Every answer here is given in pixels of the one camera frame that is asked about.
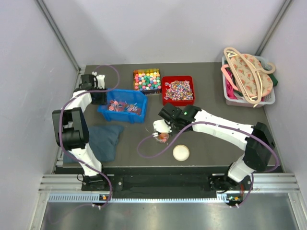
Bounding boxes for blue plastic candy bin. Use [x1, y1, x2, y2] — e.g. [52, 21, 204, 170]
[97, 89, 148, 124]

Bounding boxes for round cream jar lid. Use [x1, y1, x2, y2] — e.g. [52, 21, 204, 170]
[173, 145, 190, 161]

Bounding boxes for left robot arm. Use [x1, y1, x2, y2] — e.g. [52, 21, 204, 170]
[52, 72, 110, 191]

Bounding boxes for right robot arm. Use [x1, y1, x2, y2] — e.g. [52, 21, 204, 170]
[153, 103, 277, 191]

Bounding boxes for clear glass jar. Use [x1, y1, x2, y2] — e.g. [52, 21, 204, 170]
[153, 132, 169, 143]

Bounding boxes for red tray of swirl lollipops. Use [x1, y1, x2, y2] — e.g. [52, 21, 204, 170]
[162, 75, 195, 107]

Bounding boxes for folded dark blue cloth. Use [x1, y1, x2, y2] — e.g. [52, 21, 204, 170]
[62, 124, 125, 164]

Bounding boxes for white basket of clothes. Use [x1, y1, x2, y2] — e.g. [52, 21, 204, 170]
[221, 54, 278, 107]

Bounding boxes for beige clothes hanger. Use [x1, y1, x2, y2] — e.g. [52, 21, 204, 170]
[221, 47, 276, 108]

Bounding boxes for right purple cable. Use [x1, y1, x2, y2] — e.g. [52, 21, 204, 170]
[136, 121, 281, 208]

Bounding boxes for purple cable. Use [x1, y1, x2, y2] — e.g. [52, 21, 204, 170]
[59, 64, 120, 209]
[136, 121, 281, 208]

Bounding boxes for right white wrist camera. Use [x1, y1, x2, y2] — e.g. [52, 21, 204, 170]
[153, 119, 172, 137]

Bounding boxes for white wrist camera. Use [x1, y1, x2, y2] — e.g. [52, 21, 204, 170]
[153, 119, 172, 137]
[92, 71, 105, 90]

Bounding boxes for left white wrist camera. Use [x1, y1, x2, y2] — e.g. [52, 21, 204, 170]
[92, 71, 105, 90]

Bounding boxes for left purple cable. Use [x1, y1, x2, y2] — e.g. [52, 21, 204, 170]
[59, 64, 120, 209]

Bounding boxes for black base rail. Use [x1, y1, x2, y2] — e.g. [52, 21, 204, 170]
[81, 166, 251, 199]

